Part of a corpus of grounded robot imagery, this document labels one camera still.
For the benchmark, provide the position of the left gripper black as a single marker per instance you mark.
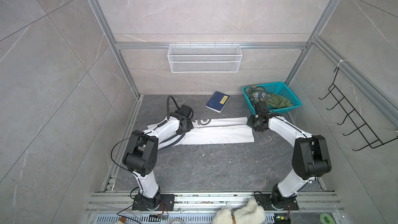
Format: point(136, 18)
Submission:
point(190, 127)

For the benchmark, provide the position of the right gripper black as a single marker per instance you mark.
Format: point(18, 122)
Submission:
point(250, 123)

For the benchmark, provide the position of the white tank top navy trim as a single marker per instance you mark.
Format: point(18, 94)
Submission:
point(205, 132)

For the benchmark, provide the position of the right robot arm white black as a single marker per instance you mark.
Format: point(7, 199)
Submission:
point(310, 158)

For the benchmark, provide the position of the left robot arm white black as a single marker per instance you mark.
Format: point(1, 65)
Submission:
point(140, 156)

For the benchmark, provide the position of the green tank top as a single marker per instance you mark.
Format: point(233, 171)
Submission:
point(258, 94)

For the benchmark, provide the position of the navy blue book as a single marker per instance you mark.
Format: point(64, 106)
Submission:
point(217, 101)

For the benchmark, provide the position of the teal plastic basket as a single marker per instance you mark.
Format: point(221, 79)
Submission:
point(278, 88)

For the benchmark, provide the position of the white fluffy plush toy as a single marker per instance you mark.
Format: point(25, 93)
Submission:
point(252, 213)

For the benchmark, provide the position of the green tape roll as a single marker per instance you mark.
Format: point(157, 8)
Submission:
point(326, 219)

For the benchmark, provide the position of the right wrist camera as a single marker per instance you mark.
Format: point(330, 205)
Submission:
point(261, 108)

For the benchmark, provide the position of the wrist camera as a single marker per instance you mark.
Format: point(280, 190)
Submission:
point(186, 111)
point(261, 108)

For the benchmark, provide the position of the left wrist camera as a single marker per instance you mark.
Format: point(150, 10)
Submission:
point(186, 111)

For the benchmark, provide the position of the white wire mesh shelf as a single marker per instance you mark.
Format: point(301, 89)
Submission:
point(204, 58)

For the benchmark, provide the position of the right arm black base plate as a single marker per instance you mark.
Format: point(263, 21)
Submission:
point(264, 202)

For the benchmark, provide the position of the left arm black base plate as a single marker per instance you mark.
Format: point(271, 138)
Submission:
point(164, 200)

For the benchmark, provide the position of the black wire hook rack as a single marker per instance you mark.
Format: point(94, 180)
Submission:
point(360, 125)

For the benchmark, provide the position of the aluminium mounting rail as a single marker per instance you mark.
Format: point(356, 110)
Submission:
point(201, 208)

